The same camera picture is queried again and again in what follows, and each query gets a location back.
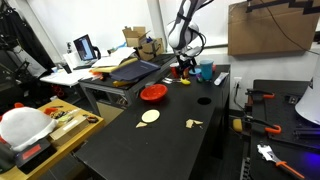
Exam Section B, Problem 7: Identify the white toothpaste tube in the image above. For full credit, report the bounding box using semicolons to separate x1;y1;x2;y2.
213;71;231;87

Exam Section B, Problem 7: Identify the tan paper disc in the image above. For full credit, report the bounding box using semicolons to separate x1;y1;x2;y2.
140;108;161;124

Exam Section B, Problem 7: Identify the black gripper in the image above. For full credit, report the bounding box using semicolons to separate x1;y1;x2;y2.
176;53;198;80

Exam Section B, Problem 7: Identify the red plastic cup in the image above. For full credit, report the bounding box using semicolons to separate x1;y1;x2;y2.
169;62;181;80

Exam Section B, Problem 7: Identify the black power cable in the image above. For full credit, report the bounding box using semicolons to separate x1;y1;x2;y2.
232;83;242;108

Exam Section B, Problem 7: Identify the blue bin lid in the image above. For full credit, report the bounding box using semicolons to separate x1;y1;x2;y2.
109;59;162;82

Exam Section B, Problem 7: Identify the small white table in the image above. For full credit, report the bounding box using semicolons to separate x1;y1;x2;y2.
39;67;92;88

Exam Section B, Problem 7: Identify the red bowl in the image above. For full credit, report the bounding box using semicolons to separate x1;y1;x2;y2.
139;83;169;103

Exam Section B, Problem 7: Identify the white paper stack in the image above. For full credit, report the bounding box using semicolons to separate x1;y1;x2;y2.
91;46;136;69

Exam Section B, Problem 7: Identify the yellow toy banana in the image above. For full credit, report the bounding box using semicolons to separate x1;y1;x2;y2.
179;77;192;86

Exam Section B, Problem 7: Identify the silver wrench orange handle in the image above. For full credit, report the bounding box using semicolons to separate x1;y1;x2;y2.
256;143;306;180

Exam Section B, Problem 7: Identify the large cardboard panel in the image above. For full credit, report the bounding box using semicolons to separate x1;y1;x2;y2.
227;0;320;57

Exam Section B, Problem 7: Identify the triangular tan paper scrap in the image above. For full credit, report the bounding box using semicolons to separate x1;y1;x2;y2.
134;121;149;129

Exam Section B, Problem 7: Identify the blue plate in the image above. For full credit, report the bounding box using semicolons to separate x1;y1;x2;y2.
188;67;203;76

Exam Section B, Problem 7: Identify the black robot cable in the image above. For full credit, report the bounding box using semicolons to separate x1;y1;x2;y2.
195;30;208;55

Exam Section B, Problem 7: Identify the black orange-handled clamp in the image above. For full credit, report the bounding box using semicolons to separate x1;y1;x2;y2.
242;116;283;136
245;87;277;103

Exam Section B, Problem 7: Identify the black breadboard table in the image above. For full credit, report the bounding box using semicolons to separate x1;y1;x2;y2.
247;78;320;180

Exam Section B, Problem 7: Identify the blue plastic cup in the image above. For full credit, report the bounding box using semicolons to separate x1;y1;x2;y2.
199;59;215;82

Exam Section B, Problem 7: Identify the white wall outlet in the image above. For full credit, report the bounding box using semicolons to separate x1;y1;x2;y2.
233;76;243;90

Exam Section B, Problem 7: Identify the yellow sponge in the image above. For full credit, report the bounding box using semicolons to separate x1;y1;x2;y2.
231;118;244;134

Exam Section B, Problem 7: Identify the cardboard box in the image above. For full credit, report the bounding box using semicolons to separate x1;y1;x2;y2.
121;25;151;48
137;37;166;62

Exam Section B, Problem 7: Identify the silver fork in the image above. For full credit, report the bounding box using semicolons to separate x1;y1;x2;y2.
162;76;183;82
163;79;183;85

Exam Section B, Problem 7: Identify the yellow wooden table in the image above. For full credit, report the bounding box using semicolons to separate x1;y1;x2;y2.
0;97;106;180

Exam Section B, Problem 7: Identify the open laptop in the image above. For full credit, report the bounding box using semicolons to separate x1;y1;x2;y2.
72;33;98;63

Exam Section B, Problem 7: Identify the small tan toy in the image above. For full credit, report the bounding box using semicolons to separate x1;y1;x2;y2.
184;118;205;130

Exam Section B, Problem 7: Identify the grey metal frame table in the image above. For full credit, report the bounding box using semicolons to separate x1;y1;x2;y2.
77;52;178;118

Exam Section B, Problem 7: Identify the black scale red display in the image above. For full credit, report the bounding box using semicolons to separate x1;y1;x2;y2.
14;137;58;175

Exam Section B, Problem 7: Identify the white rounded bag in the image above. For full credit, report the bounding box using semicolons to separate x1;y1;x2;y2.
0;105;58;153

